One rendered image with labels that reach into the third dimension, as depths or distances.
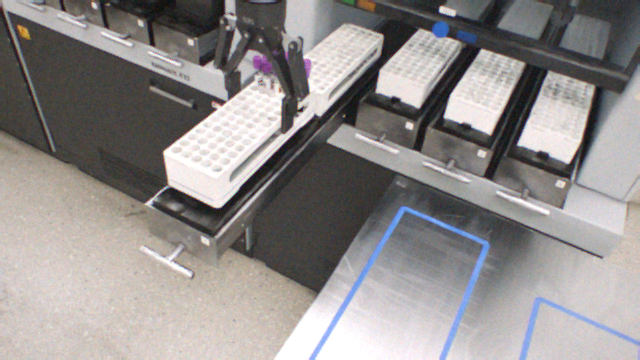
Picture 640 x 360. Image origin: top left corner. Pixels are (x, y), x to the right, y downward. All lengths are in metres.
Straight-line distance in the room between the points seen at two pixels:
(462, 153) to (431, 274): 0.36
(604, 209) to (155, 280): 1.30
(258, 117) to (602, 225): 0.67
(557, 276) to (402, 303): 0.25
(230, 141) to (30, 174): 1.50
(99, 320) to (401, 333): 1.18
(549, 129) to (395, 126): 0.29
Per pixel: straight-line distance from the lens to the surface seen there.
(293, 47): 0.77
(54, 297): 1.81
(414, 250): 0.78
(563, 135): 1.03
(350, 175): 1.20
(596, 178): 1.13
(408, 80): 1.06
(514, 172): 1.04
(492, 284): 0.78
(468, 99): 1.06
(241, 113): 0.87
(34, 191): 2.16
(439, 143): 1.05
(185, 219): 0.81
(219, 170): 0.77
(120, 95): 1.59
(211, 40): 1.31
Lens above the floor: 1.40
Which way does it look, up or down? 43 degrees down
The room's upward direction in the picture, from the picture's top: 7 degrees clockwise
